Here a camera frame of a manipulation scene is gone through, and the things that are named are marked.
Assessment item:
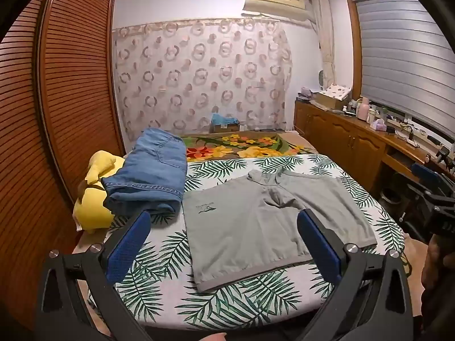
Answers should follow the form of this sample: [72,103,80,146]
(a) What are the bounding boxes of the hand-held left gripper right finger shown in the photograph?
[297,209,423,341]

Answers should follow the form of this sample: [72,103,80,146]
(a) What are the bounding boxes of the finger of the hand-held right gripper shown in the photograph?
[394,172,432,207]
[411,163,445,189]

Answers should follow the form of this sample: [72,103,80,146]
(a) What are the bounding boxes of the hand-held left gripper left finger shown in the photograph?
[36,210,153,341]

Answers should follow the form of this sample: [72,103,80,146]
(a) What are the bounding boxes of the grey pants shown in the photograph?
[181,166,378,292]

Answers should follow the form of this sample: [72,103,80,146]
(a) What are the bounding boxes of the person's right hand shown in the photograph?
[423,234,455,292]

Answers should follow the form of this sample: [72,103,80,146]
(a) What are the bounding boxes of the grey trash bin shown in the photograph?
[380,186,400,205]

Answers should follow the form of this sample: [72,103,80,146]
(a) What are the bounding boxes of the leaf print bed sheet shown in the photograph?
[87,153,406,331]

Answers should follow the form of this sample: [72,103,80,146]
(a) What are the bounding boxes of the yellow plush toy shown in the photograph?
[73,150,126,234]

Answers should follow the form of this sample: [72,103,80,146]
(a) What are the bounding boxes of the folded blue jeans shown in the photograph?
[101,128,189,217]

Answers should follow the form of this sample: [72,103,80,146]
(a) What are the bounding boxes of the wooden sideboard cabinet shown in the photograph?
[294,99,455,199]

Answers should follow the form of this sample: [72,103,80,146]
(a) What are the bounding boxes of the open cardboard box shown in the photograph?
[316,90,347,109]

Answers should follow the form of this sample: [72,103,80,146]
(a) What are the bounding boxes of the grey window blind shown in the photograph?
[355,0,455,139]

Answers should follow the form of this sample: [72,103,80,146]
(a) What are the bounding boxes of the white spotted cloth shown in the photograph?
[325,83,352,100]

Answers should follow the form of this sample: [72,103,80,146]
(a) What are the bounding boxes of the bed with palm-leaf sheet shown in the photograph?
[179,131,415,285]

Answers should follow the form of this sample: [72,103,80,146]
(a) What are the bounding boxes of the small cardboard box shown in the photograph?
[210,121,240,134]

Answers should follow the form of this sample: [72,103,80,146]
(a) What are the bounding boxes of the beige tied window curtain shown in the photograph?
[311,0,336,91]

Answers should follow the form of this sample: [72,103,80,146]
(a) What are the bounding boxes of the wooden louvered wardrobe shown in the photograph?
[0,0,125,327]

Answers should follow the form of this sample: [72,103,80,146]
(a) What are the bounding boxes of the wooden window frame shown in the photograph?
[346,0,455,143]

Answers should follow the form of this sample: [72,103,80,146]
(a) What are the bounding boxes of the ring print curtain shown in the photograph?
[112,18,293,143]

